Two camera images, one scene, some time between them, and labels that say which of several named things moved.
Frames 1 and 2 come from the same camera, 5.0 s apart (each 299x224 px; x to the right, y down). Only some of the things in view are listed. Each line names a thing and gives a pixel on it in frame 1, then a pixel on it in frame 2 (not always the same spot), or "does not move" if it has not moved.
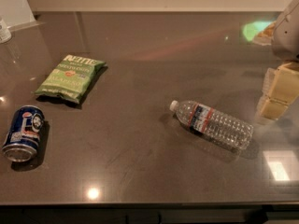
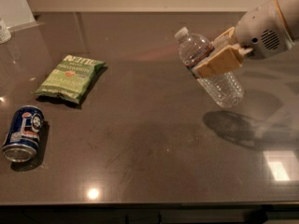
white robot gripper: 287,36 -> 261,32
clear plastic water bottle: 205,119 -> 224,88
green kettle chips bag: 70,77 does not move
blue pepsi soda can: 22,138 does not move
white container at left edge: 5,34 does not move
